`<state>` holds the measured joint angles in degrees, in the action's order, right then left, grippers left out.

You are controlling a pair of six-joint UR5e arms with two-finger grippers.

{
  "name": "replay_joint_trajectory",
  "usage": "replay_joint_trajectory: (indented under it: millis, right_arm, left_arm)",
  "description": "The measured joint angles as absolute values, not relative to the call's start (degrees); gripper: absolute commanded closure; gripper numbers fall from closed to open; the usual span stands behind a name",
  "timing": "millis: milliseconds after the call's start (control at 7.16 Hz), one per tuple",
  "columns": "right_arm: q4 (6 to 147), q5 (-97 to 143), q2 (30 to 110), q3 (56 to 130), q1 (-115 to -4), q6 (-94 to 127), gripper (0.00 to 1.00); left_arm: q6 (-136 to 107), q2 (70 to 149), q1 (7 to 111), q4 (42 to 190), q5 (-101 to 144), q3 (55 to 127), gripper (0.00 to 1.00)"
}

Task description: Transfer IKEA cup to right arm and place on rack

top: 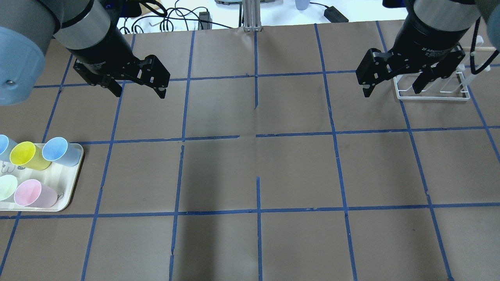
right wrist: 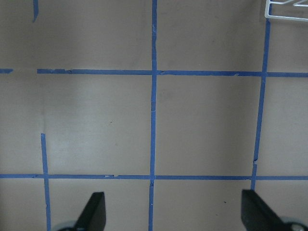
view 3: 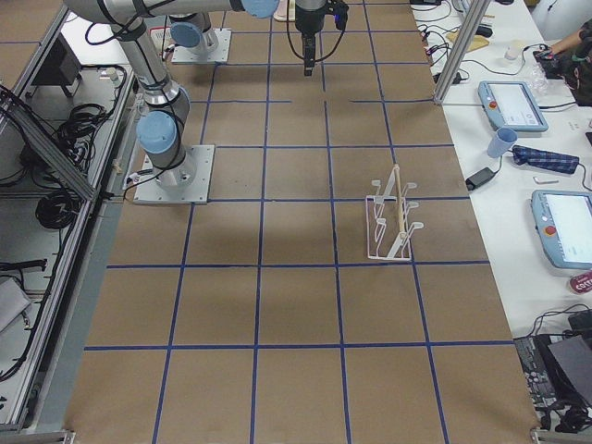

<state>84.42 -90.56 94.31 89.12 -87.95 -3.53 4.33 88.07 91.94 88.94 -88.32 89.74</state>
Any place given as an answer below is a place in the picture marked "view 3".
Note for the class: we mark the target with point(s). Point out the white wire cup rack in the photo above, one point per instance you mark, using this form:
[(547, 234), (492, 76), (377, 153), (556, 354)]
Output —
[(389, 229)]

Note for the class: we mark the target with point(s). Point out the upper blue teach pendant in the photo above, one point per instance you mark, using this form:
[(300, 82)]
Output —
[(510, 104)]

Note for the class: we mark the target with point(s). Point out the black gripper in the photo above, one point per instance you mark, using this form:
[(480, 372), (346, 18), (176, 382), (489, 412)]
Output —
[(307, 18)]

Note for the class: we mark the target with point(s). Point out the maroon round sticker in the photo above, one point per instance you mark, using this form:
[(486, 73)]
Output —
[(582, 283)]

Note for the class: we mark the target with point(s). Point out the folded blue plaid umbrella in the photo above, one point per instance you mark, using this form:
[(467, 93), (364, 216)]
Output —
[(551, 161)]

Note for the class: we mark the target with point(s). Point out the translucent cup on table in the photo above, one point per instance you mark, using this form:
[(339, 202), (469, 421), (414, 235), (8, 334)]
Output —
[(513, 50)]

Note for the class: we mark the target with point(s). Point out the blue teach pendant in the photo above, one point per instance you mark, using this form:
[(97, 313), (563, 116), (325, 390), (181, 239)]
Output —
[(510, 104), (563, 224)]

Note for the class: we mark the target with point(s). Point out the blue plastic cup on table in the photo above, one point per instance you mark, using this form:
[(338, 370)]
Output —
[(503, 140)]

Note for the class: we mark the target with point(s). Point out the black box on shelf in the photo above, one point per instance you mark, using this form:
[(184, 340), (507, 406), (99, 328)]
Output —
[(61, 68)]

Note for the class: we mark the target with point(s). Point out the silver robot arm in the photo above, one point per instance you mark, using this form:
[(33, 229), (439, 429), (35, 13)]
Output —
[(160, 131), (194, 32)]

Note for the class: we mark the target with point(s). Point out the person's hand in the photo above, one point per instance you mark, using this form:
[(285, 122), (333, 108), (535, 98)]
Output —
[(563, 45)]

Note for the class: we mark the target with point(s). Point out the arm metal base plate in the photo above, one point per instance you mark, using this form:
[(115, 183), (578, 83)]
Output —
[(184, 56), (188, 183)]

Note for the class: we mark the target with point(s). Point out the aluminium frame post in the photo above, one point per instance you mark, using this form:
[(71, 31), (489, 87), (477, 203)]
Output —
[(472, 19)]

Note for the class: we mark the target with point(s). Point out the lower blue teach pendant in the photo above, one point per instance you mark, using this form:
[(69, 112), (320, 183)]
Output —
[(563, 224)]

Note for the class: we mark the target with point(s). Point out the black power adapter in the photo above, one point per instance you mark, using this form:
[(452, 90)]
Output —
[(480, 178)]

